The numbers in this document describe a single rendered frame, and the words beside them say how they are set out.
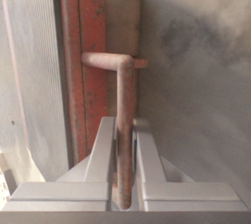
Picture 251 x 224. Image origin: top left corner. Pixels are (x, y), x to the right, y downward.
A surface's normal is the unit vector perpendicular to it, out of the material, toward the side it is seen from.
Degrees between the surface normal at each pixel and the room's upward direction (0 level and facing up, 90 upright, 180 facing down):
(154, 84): 0
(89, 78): 90
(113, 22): 65
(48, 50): 0
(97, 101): 90
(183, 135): 0
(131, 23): 99
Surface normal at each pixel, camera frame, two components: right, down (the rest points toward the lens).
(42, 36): -0.76, 0.18
